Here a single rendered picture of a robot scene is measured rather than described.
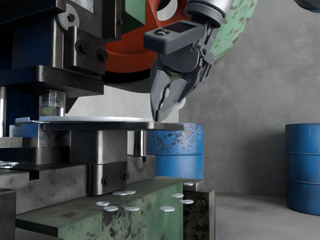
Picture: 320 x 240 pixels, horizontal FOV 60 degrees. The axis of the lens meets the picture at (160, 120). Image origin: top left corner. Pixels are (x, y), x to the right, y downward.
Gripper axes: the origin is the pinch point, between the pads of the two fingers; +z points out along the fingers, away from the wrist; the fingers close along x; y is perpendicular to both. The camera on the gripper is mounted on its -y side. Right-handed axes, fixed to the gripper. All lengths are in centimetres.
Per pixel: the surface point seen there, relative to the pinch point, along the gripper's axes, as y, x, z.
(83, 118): -11.2, 6.1, 4.0
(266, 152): 331, -3, 26
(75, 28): -3.3, 22.1, -9.0
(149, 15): 38, 36, -25
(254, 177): 332, -2, 62
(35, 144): -6.0, 19.2, 14.9
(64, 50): -3.7, 22.8, -4.1
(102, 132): -3.1, 7.5, 7.0
